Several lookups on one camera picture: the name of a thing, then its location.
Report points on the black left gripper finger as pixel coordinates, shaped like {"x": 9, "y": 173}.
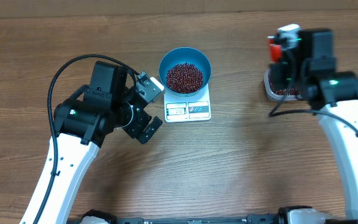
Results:
{"x": 143, "y": 97}
{"x": 149, "y": 130}

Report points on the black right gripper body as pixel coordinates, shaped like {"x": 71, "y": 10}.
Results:
{"x": 278, "y": 74}

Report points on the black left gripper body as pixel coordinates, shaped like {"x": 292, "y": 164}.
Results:
{"x": 138, "y": 122}

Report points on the red measuring scoop blue handle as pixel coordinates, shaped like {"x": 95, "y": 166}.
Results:
{"x": 275, "y": 48}

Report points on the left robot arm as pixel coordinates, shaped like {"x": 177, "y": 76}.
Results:
{"x": 115, "y": 98}

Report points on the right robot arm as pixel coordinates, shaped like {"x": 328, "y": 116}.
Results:
{"x": 304, "y": 59}

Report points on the red beans in bowl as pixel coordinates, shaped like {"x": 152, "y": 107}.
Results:
{"x": 184, "y": 78}

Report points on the blue bowl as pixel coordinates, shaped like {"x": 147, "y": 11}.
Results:
{"x": 185, "y": 55}

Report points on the white kitchen scale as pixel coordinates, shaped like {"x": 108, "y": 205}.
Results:
{"x": 179, "y": 109}

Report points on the clear plastic container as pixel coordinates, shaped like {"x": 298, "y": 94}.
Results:
{"x": 273, "y": 96}

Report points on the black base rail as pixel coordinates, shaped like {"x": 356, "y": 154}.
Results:
{"x": 96, "y": 216}

